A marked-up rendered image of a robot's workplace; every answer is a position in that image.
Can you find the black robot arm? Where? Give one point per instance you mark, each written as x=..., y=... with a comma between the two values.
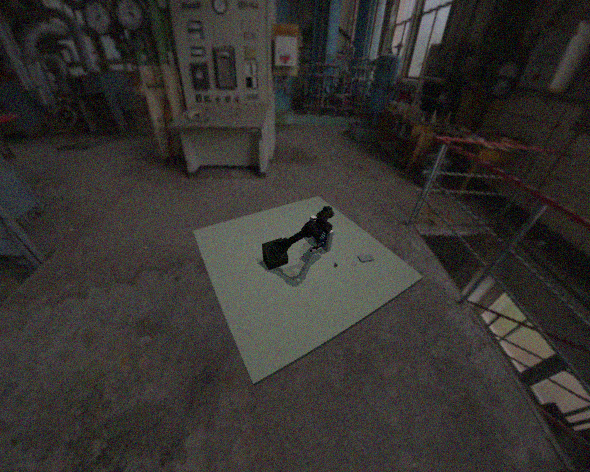
x=281, y=246

